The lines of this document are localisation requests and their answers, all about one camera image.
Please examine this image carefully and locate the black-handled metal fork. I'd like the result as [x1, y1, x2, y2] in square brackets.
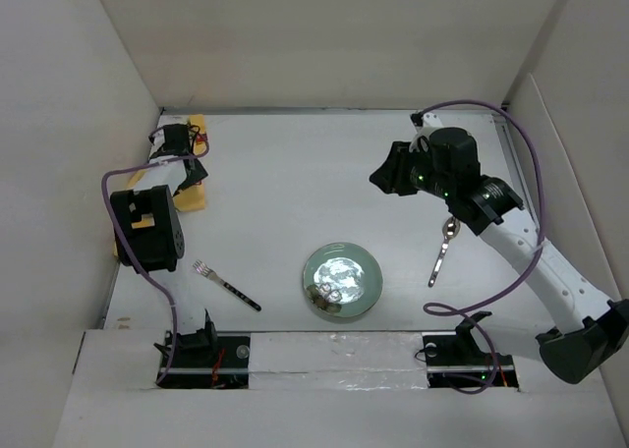
[193, 260, 261, 312]

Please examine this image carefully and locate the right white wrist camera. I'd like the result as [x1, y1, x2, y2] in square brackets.
[409, 112, 443, 151]

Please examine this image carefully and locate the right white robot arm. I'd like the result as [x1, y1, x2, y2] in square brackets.
[370, 128, 628, 384]

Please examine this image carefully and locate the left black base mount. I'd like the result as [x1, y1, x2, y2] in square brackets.
[158, 333, 251, 390]

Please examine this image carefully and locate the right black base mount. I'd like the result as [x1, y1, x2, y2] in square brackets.
[414, 310, 519, 393]

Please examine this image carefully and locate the yellow car-print placemat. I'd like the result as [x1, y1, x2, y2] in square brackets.
[109, 114, 208, 271]

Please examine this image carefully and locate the green flower plate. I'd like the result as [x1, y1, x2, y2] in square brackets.
[302, 242, 383, 321]

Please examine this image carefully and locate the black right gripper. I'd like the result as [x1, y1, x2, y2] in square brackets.
[368, 140, 453, 200]

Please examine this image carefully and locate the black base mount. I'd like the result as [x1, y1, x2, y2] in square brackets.
[414, 310, 519, 393]
[158, 333, 251, 390]

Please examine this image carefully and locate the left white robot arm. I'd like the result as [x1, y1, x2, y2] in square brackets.
[101, 122, 219, 367]

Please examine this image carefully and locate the silver metal spoon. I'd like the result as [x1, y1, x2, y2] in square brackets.
[428, 216, 461, 288]

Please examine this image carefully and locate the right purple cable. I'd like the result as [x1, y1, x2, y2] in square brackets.
[422, 98, 549, 395]

